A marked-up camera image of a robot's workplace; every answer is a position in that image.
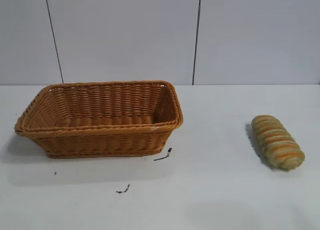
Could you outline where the long striped bread loaf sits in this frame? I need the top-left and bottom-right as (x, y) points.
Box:
(250, 115), (306, 172)

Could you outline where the brown woven wicker basket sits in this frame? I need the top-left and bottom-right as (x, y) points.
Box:
(14, 80), (184, 159)

